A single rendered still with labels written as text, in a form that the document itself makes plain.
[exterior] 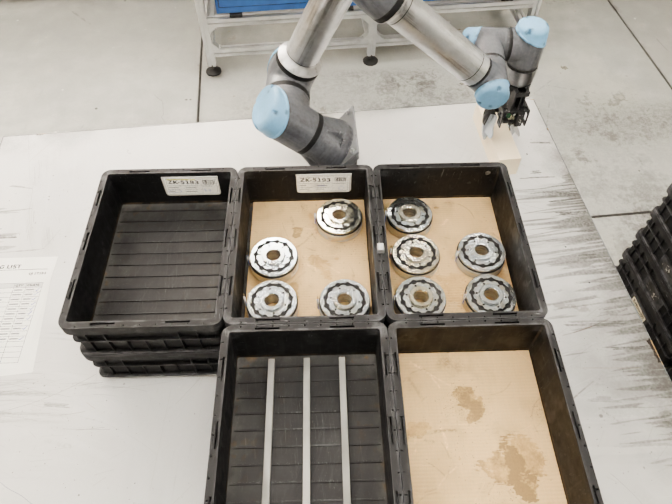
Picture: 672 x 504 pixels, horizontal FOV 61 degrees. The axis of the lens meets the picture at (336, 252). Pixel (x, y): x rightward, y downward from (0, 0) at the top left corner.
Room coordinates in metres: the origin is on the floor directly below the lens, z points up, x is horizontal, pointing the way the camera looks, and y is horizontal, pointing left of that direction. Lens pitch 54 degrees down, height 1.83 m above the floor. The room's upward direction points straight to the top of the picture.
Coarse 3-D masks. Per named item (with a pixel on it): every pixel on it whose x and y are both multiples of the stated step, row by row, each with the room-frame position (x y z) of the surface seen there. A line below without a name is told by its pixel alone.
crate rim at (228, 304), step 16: (240, 176) 0.87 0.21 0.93; (368, 176) 0.87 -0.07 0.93; (240, 192) 0.83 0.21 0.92; (368, 192) 0.82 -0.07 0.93; (240, 208) 0.78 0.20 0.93; (224, 304) 0.54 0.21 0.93; (384, 304) 0.54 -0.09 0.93; (224, 320) 0.51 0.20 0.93; (240, 320) 0.51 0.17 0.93; (272, 320) 0.51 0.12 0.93; (288, 320) 0.51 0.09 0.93; (304, 320) 0.51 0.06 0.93; (320, 320) 0.51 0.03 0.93; (336, 320) 0.51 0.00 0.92; (352, 320) 0.51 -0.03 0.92; (368, 320) 0.51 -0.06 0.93; (384, 320) 0.52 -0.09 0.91
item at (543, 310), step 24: (384, 168) 0.89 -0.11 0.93; (408, 168) 0.89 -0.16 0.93; (432, 168) 0.89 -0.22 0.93; (456, 168) 0.90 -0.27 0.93; (480, 168) 0.90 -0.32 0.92; (504, 168) 0.89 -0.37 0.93; (384, 216) 0.75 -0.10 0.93; (384, 240) 0.70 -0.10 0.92; (384, 264) 0.63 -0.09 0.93; (528, 264) 0.63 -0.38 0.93; (384, 288) 0.58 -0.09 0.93; (456, 312) 0.52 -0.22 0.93; (480, 312) 0.52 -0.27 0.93; (504, 312) 0.52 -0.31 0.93; (528, 312) 0.52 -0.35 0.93
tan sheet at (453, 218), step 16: (384, 208) 0.86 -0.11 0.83; (432, 208) 0.86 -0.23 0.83; (448, 208) 0.86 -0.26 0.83; (464, 208) 0.86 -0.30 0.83; (480, 208) 0.86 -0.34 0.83; (432, 224) 0.81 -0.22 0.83; (448, 224) 0.81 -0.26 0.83; (464, 224) 0.81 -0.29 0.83; (480, 224) 0.81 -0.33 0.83; (496, 224) 0.81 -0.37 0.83; (432, 240) 0.77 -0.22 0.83; (448, 240) 0.77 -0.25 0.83; (448, 256) 0.72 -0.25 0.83; (448, 272) 0.68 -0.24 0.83; (448, 288) 0.64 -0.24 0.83; (464, 288) 0.64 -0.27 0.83; (448, 304) 0.60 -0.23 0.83
